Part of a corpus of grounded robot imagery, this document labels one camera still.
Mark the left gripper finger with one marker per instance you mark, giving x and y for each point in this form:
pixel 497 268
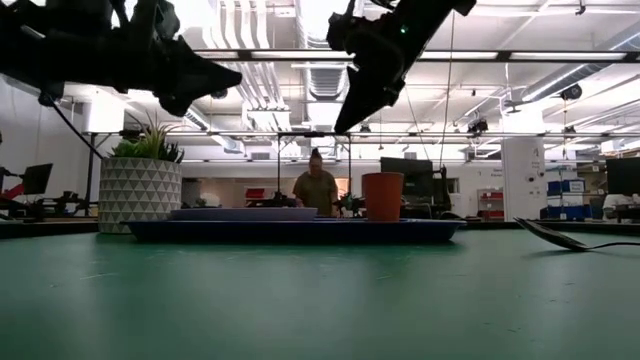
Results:
pixel 175 100
pixel 205 72

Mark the red bin shelf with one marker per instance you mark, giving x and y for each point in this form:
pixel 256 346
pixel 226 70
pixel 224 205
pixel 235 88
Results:
pixel 255 193
pixel 490 202

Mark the grey-blue plate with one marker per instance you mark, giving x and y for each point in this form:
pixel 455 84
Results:
pixel 240 214

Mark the blue plastic tray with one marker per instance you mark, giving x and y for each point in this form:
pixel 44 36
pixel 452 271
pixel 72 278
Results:
pixel 225 231

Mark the seated person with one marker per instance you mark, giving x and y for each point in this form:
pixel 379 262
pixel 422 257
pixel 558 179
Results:
pixel 620 202

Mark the artificial plant in patterned pot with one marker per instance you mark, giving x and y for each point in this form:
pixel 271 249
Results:
pixel 140 195

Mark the white pillar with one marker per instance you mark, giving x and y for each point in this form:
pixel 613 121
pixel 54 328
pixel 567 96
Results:
pixel 522 175

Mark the overhead light bar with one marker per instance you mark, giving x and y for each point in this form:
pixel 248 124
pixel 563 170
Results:
pixel 475 55

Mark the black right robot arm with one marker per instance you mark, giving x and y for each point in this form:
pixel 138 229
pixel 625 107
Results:
pixel 435 15

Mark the silver ventilation duct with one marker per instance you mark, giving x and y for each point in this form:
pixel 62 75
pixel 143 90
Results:
pixel 325 82

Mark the green table mat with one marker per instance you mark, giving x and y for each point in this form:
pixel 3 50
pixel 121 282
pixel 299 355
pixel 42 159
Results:
pixel 300 310

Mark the black computer monitor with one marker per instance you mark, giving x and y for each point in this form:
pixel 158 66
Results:
pixel 36 177
pixel 405 172
pixel 622 175

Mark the black spoon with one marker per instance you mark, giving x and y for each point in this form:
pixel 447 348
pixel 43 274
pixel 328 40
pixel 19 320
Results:
pixel 550 236

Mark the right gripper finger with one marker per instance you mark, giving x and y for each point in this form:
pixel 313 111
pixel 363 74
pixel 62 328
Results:
pixel 362 102

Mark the black ceiling spotlight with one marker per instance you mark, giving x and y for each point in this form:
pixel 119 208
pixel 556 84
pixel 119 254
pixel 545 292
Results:
pixel 477 126
pixel 571 92
pixel 218 94

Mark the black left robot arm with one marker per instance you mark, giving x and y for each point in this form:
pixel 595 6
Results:
pixel 50 45

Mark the orange plastic cup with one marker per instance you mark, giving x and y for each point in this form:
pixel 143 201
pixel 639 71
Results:
pixel 382 197

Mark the blue bin shelf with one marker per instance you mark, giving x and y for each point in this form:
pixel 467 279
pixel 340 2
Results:
pixel 565 192

